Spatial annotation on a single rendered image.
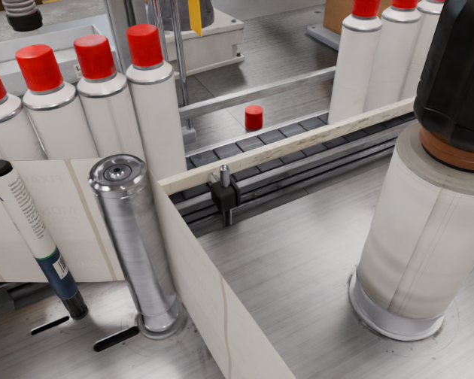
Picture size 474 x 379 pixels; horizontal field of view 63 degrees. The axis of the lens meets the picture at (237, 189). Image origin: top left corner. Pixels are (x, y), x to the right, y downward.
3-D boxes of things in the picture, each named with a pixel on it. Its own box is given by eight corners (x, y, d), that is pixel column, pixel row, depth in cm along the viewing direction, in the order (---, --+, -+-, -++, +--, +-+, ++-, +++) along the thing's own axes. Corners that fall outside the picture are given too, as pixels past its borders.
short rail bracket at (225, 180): (223, 247, 51) (217, 177, 43) (213, 231, 53) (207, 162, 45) (244, 238, 52) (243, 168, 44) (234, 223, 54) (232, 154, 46)
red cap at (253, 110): (266, 123, 72) (266, 107, 70) (255, 131, 71) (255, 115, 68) (252, 117, 74) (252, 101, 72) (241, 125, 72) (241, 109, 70)
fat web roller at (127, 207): (145, 349, 35) (88, 202, 23) (132, 309, 39) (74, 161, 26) (191, 327, 37) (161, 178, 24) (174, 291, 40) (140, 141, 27)
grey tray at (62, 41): (-6, 101, 81) (-17, 79, 78) (-12, 66, 94) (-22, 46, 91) (120, 71, 90) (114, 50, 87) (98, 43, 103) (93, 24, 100)
